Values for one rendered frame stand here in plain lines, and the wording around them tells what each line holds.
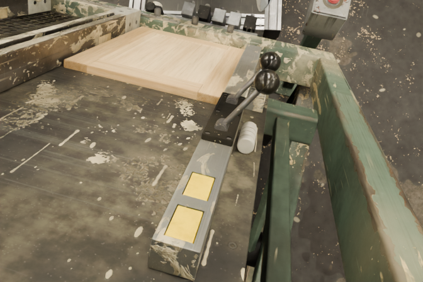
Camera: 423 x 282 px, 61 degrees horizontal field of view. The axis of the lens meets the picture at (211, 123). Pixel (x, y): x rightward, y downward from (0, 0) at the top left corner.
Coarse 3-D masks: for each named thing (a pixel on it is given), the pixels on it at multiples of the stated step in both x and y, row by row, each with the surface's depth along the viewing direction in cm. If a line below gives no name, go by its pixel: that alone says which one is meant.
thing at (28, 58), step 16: (96, 16) 101; (112, 16) 105; (128, 16) 113; (32, 32) 77; (48, 32) 80; (64, 32) 81; (80, 32) 86; (96, 32) 95; (112, 32) 104; (0, 48) 67; (16, 48) 66; (32, 48) 70; (48, 48) 75; (64, 48) 81; (80, 48) 88; (0, 64) 63; (16, 64) 67; (32, 64) 71; (48, 64) 77; (0, 80) 64; (16, 80) 68
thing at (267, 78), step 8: (264, 72) 52; (272, 72) 52; (256, 80) 52; (264, 80) 51; (272, 80) 51; (256, 88) 53; (264, 88) 52; (272, 88) 52; (248, 96) 54; (256, 96) 54; (240, 104) 55; (248, 104) 55; (232, 112) 56; (240, 112) 56; (224, 120) 57; (216, 128) 56; (224, 128) 56
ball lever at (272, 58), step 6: (264, 54) 63; (270, 54) 62; (276, 54) 63; (264, 60) 62; (270, 60) 62; (276, 60) 62; (264, 66) 63; (270, 66) 62; (276, 66) 62; (252, 78) 65; (246, 84) 66; (240, 90) 67; (228, 96) 68; (234, 96) 67; (228, 102) 67; (234, 102) 67
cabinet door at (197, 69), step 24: (96, 48) 92; (120, 48) 96; (144, 48) 101; (168, 48) 106; (192, 48) 111; (216, 48) 116; (240, 48) 121; (96, 72) 80; (120, 72) 80; (144, 72) 83; (168, 72) 87; (192, 72) 90; (216, 72) 92; (192, 96) 78; (216, 96) 77
